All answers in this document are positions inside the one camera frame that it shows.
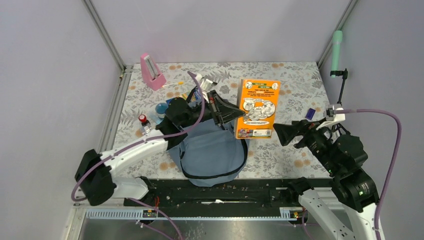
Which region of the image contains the small purple eraser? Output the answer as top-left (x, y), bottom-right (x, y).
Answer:
top-left (305, 108), bottom-right (316, 121)

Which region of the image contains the mint green microphone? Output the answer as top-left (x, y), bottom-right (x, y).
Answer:
top-left (330, 30), bottom-right (343, 78)

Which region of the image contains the floral table mat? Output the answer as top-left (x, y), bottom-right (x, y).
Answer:
top-left (113, 61), bottom-right (330, 179)

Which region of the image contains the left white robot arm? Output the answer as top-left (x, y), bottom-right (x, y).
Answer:
top-left (75, 90), bottom-right (248, 206)

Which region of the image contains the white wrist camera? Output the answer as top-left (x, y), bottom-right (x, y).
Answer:
top-left (316, 103), bottom-right (346, 130)
top-left (195, 74), bottom-right (218, 103)

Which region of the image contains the orange picture book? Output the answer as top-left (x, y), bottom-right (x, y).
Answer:
top-left (234, 78), bottom-right (281, 139)

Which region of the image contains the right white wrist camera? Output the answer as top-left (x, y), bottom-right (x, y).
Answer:
top-left (316, 103), bottom-right (346, 130)

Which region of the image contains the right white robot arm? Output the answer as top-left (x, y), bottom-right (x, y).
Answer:
top-left (273, 120), bottom-right (384, 240)

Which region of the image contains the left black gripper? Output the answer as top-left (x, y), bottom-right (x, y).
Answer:
top-left (180, 90), bottom-right (246, 129)

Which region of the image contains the black microphone tripod stand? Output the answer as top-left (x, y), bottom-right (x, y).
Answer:
top-left (330, 68), bottom-right (351, 135)

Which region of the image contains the blue lidded round jar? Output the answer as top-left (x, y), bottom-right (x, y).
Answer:
top-left (155, 102), bottom-right (169, 119)

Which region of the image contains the blue-grey student backpack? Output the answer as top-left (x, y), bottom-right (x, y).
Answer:
top-left (167, 90), bottom-right (249, 187)

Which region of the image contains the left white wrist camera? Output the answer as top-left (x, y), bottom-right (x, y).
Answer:
top-left (195, 74), bottom-right (218, 103)

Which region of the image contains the red capped small bottle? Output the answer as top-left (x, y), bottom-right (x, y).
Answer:
top-left (138, 114), bottom-right (151, 135)

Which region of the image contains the purple cable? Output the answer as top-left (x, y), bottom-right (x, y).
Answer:
top-left (71, 71), bottom-right (206, 240)
top-left (301, 108), bottom-right (403, 240)

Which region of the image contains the white orange pen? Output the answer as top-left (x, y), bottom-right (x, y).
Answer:
top-left (162, 81), bottom-right (184, 88)

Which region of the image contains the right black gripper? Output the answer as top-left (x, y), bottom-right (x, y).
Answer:
top-left (272, 115), bottom-right (340, 174)

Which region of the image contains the pink metronome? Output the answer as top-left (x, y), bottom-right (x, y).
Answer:
top-left (140, 53), bottom-right (167, 91)

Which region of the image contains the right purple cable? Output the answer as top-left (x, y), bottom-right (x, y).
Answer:
top-left (301, 108), bottom-right (403, 240)

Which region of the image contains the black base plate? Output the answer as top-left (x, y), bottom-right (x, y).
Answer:
top-left (140, 178), bottom-right (303, 211)

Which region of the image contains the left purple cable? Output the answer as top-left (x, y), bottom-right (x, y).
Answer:
top-left (71, 71), bottom-right (206, 240)

